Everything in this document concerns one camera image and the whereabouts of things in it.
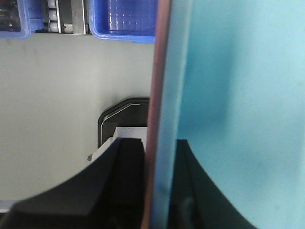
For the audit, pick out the light blue plastic box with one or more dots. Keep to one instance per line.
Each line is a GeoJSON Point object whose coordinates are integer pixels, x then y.
{"type": "Point", "coordinates": [234, 88]}

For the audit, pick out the pink plastic box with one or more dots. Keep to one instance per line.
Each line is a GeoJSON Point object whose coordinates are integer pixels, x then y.
{"type": "Point", "coordinates": [159, 60]}

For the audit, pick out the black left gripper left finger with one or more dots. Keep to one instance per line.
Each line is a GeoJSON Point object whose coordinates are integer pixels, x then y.
{"type": "Point", "coordinates": [107, 194]}

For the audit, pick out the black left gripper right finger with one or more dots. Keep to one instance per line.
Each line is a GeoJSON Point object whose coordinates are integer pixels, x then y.
{"type": "Point", "coordinates": [196, 202]}

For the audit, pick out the stainless steel shelf rack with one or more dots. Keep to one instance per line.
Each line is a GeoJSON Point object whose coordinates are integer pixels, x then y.
{"type": "Point", "coordinates": [64, 17]}

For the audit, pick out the blue crate far left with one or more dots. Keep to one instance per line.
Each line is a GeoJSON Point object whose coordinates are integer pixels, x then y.
{"type": "Point", "coordinates": [14, 19]}

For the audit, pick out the blue crate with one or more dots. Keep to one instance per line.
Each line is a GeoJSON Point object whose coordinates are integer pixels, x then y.
{"type": "Point", "coordinates": [14, 19]}
{"type": "Point", "coordinates": [123, 20]}

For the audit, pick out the blue crate middle left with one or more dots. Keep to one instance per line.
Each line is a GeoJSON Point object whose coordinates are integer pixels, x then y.
{"type": "Point", "coordinates": [123, 20]}

